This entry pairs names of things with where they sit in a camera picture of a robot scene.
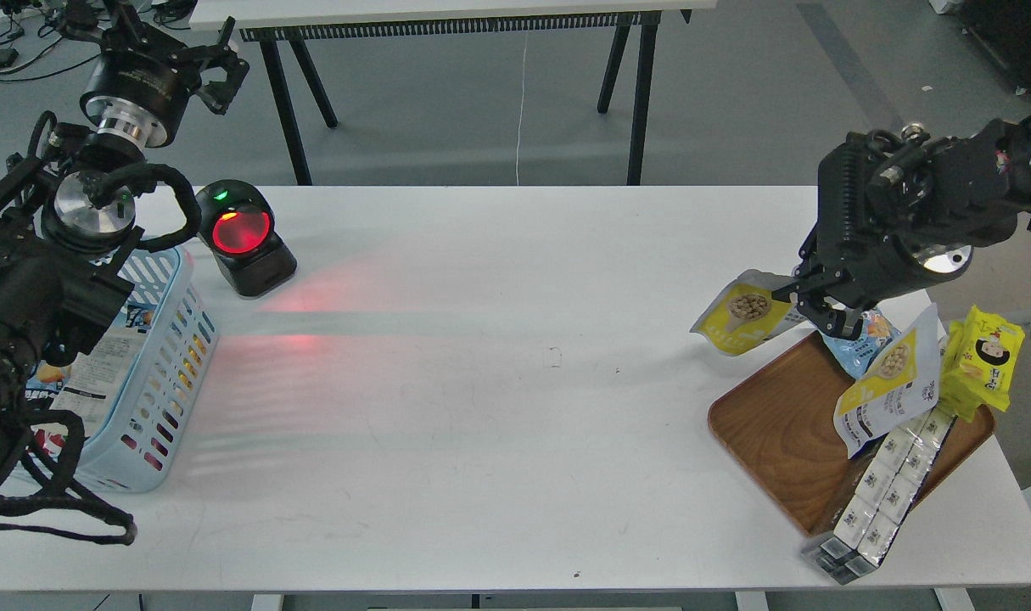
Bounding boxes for white background table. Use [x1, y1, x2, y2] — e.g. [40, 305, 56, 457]
[187, 1, 716, 186]

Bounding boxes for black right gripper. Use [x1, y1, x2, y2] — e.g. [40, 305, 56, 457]
[771, 129, 1026, 340]

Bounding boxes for black barcode scanner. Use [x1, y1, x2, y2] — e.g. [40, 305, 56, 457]
[194, 179, 298, 298]

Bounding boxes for blue snack bag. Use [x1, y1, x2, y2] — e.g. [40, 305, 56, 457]
[818, 308, 900, 379]

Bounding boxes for yellow cartoon snack bag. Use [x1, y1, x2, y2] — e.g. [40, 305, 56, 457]
[939, 305, 1026, 423]

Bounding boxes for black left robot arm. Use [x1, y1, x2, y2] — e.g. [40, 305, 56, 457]
[0, 1, 273, 545]

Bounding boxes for black floor cables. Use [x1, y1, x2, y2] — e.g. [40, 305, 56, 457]
[0, 0, 100, 84]

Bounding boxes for blue chip bag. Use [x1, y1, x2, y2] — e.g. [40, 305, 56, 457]
[24, 362, 70, 402]

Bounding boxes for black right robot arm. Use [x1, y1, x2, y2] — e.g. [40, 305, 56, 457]
[772, 116, 1031, 339]

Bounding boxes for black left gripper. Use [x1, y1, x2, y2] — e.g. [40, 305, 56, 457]
[59, 1, 250, 149]

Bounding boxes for white label snack bag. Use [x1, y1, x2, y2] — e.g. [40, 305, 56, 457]
[49, 328, 148, 438]

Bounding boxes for clear pack of white boxes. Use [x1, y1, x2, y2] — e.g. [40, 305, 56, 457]
[801, 407, 957, 585]

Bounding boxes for light blue plastic basket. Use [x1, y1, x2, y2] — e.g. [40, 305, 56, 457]
[76, 247, 219, 493]

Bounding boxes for white hanging cable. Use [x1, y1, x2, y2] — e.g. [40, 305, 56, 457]
[516, 32, 530, 186]

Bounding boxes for yellow white snack pouch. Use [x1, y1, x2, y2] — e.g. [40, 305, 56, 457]
[690, 268, 807, 357]
[832, 303, 944, 459]

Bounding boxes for brown wooden tray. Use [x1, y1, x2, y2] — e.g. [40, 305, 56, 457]
[708, 329, 996, 535]

